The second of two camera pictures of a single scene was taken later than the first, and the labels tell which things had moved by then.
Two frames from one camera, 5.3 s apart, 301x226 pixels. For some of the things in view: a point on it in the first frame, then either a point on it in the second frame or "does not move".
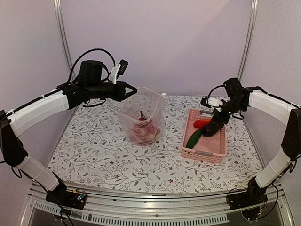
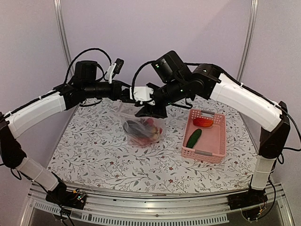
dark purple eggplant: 210,130 → 135,128
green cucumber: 193,139 does not move
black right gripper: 217,117 → 147,111
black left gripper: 120,93 does not move
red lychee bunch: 144,131 does not move
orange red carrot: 199,124 does not move
